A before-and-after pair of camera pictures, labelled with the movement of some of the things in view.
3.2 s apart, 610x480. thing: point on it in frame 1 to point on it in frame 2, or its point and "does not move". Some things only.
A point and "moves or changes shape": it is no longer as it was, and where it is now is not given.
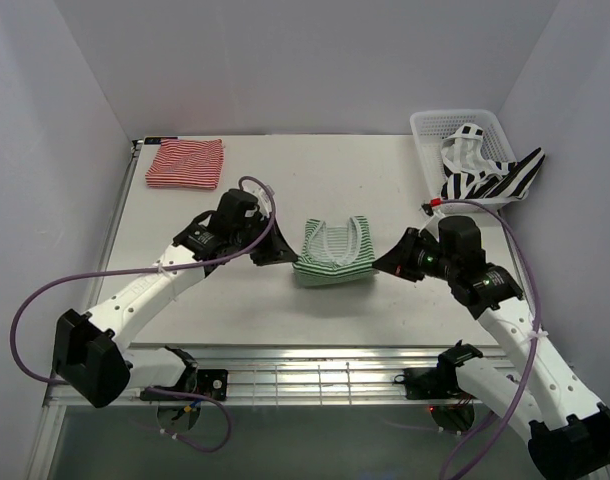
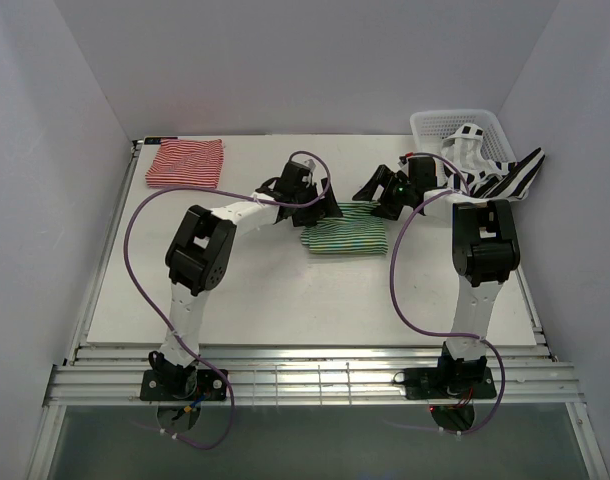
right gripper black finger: [401, 259] to [382, 176]
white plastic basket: [431, 127] does not move
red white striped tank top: [186, 164] does not move
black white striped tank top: [470, 174] does not move
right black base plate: [431, 383] does not move
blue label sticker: [156, 140] does not move
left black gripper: [278, 251] to [321, 209]
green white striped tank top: [335, 256] moves or changes shape
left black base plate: [210, 382] does not move
